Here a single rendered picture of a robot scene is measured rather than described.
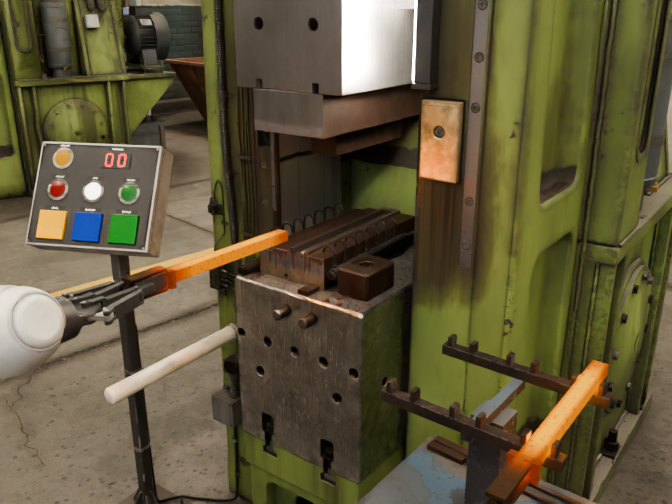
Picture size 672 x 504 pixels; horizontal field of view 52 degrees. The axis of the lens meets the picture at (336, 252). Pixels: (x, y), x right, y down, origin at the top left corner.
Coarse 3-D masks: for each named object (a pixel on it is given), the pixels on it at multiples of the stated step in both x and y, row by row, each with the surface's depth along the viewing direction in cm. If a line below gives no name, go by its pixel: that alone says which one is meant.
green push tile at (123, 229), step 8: (112, 216) 175; (120, 216) 175; (128, 216) 174; (136, 216) 174; (112, 224) 174; (120, 224) 174; (128, 224) 174; (136, 224) 173; (112, 232) 174; (120, 232) 174; (128, 232) 173; (136, 232) 173; (112, 240) 174; (120, 240) 173; (128, 240) 173
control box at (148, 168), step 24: (48, 144) 182; (72, 144) 181; (96, 144) 180; (48, 168) 181; (72, 168) 180; (96, 168) 179; (120, 168) 177; (144, 168) 177; (168, 168) 182; (48, 192) 180; (72, 192) 179; (120, 192) 176; (144, 192) 175; (72, 216) 178; (144, 216) 174; (48, 240) 178; (144, 240) 173
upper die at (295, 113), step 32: (256, 96) 157; (288, 96) 151; (320, 96) 146; (352, 96) 155; (384, 96) 165; (416, 96) 178; (256, 128) 159; (288, 128) 154; (320, 128) 149; (352, 128) 157
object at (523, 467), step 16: (592, 368) 120; (576, 384) 115; (592, 384) 115; (560, 400) 110; (576, 400) 110; (560, 416) 106; (576, 416) 110; (544, 432) 102; (560, 432) 103; (528, 448) 98; (544, 448) 98; (512, 464) 94; (528, 464) 94; (496, 480) 91; (512, 480) 91; (528, 480) 95; (496, 496) 88; (512, 496) 92
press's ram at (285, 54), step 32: (256, 0) 149; (288, 0) 144; (320, 0) 139; (352, 0) 139; (384, 0) 148; (256, 32) 152; (288, 32) 146; (320, 32) 142; (352, 32) 141; (384, 32) 151; (256, 64) 154; (288, 64) 149; (320, 64) 144; (352, 64) 144; (384, 64) 153
